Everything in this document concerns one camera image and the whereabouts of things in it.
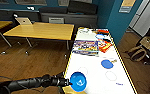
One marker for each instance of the blue bowl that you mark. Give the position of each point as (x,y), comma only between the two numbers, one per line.
(78,81)
(107,63)

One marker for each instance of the white plastic bag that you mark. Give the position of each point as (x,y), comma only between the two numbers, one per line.
(85,31)

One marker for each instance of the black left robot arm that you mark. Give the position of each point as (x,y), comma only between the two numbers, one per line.
(24,83)

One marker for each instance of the small white ledge box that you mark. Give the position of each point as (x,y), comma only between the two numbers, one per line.
(30,7)

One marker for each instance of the dark grey sofa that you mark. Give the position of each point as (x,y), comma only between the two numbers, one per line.
(77,17)

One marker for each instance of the red and black pack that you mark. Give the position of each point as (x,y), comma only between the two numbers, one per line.
(102,31)

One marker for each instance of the flat blue bowl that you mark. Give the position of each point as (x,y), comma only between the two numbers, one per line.
(107,63)

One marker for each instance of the cardboard box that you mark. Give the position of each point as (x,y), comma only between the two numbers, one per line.
(147,42)

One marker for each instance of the white work table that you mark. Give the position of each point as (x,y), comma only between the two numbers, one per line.
(101,83)

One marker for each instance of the small blue white pack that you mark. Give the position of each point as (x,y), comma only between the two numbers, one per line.
(101,36)

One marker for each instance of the grey box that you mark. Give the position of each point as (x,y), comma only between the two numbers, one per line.
(56,20)

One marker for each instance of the colourful snack packets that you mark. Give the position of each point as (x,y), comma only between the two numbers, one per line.
(85,47)

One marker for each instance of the black sofa cushion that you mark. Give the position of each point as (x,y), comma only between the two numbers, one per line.
(82,6)

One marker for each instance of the yellow pillar sign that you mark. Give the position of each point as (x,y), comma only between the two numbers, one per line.
(127,5)

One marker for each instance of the small beige box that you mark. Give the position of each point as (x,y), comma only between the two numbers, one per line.
(24,21)

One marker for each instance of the interior glass window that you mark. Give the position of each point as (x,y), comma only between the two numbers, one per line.
(31,1)

